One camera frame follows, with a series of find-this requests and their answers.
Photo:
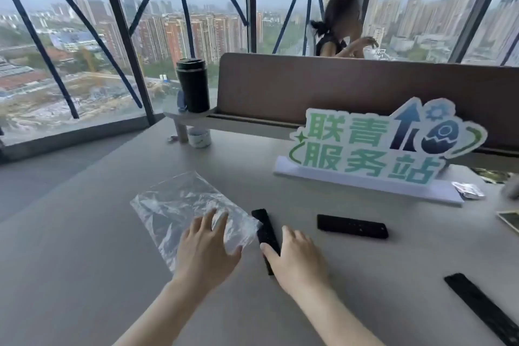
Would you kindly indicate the small white jar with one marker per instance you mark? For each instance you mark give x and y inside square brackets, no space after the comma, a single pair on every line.
[199,138]

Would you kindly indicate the clear plastic bag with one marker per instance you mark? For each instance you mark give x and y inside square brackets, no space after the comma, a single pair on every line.
[174,204]

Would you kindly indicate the person's left thumb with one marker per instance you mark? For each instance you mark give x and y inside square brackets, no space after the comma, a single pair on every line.
[234,256]

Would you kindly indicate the person's left middle finger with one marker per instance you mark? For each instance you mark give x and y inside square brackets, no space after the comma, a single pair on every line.
[209,223]

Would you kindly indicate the green and white table sign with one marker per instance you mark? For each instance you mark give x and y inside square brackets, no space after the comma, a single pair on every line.
[365,147]

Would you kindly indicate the person's right forearm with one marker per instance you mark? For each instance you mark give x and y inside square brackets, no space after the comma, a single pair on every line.
[336,321]

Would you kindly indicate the white desk riser shelf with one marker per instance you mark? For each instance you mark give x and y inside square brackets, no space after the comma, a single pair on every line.
[227,122]

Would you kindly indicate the person's right thumb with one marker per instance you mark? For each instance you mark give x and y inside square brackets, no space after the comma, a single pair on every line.
[269,253]

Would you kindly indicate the brown desk divider panel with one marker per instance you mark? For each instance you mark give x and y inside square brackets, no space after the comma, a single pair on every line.
[324,86]

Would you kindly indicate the person's left forearm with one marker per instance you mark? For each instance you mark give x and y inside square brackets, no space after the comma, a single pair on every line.
[162,317]

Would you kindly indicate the black travel tumbler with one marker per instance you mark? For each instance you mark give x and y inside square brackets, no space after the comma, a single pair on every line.
[193,86]

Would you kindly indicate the person's left hand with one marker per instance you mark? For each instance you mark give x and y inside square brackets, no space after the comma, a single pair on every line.
[202,254]

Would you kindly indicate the dark shiny packet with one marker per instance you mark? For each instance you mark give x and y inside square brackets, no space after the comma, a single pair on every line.
[492,176]

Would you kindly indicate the black remote control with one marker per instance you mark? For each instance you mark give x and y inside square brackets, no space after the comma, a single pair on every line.
[265,228]
[352,227]
[482,305]

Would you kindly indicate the person's right hand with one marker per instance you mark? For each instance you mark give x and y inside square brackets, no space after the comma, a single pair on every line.
[300,264]

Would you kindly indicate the silver foil wrapper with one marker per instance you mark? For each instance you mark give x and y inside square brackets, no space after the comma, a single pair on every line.
[468,190]

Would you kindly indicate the grey rounded object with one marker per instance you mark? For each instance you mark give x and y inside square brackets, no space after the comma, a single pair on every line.
[511,187]

